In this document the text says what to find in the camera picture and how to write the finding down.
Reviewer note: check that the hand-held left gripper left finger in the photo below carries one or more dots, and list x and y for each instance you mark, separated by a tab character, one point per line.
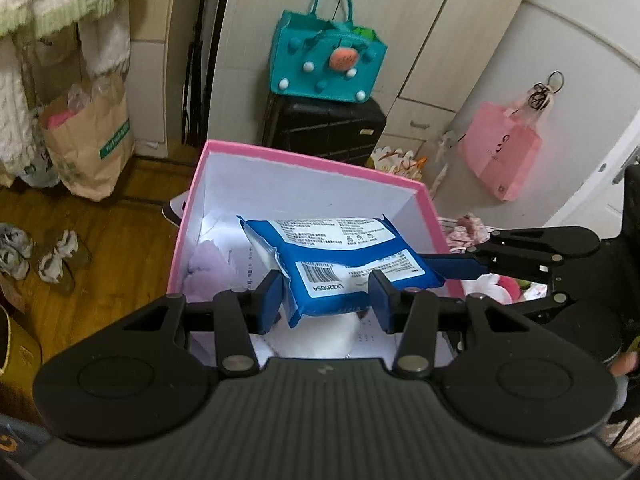
270	296

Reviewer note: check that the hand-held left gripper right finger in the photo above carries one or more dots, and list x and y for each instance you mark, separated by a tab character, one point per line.
380	301

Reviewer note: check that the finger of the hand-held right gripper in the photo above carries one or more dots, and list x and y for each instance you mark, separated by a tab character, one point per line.
535	302
450	265

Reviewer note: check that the pink floral cloth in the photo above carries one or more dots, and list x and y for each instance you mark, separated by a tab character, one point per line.
467	232

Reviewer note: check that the pink cardboard box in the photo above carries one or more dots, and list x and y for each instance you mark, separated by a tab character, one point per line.
440	220

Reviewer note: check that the blue wet wipes pack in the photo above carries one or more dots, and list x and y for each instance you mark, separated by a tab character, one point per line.
340	260

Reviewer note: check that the white plush with brown patches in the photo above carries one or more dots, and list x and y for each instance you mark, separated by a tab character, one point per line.
325	335

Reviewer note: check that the purple plush toy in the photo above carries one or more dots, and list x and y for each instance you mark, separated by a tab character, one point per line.
207	262

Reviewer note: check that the person's right hand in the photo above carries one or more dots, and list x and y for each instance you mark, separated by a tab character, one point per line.
627	364

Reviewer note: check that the clear plastic bag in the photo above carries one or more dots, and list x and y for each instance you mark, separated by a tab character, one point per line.
440	160

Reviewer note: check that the floral gift bag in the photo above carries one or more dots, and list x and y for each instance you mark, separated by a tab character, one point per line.
397	162

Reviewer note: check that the pink tote bag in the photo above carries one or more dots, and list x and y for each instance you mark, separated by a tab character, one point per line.
500	155

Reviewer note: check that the black suitcase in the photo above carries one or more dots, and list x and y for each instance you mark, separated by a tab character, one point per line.
320	130

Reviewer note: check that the white door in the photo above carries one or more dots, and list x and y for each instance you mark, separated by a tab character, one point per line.
600	110

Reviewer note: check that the brown paper bag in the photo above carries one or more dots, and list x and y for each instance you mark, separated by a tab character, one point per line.
95	150

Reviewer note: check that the teal felt tote bag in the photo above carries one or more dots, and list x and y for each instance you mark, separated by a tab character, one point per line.
320	65

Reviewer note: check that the beige wardrobe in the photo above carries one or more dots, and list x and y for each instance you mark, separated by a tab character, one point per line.
400	25

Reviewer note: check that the black clothes rack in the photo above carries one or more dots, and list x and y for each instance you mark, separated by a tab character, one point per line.
197	60

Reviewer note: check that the gold box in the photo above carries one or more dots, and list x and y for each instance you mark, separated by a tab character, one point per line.
17	355

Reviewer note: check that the light wooden cabinet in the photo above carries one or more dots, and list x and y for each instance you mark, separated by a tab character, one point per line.
155	60

